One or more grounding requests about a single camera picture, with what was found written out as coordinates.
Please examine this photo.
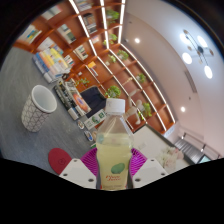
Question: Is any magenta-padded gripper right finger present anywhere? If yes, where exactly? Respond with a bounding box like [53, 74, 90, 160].
[128, 147, 169, 190]

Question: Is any colourful book stack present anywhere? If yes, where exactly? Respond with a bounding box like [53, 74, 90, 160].
[32, 47, 72, 84]

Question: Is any grey curtain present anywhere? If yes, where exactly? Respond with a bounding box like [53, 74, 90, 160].
[174, 138, 201, 163]

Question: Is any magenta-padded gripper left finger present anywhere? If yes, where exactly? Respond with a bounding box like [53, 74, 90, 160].
[58, 147, 98, 190]

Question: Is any branched ceiling lamp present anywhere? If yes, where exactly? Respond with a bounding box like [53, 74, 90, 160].
[179, 29, 215, 80]

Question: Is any ceiling air vent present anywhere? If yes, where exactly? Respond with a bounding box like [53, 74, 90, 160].
[184, 70, 198, 94]

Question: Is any small white green carton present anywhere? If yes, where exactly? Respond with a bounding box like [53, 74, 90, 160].
[83, 109, 107, 130]

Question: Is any wooden shelf unit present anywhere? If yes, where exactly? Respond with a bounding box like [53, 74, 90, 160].
[13, 0, 177, 134]

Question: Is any wooden artist mannequin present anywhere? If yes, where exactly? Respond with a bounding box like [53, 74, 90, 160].
[123, 88, 148, 126]

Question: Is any dark blue chair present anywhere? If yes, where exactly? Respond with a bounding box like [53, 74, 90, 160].
[79, 86, 108, 118]

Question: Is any potted green plant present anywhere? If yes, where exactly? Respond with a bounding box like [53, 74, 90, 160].
[105, 85, 122, 99]

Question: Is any clear bottle of yellow drink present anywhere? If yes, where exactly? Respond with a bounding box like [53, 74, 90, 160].
[95, 97, 135, 192]

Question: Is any white patterned cup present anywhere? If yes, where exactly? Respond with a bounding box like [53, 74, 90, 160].
[20, 84, 58, 133]

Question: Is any dark magazine stack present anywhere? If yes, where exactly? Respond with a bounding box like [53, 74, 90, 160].
[53, 78, 93, 118]

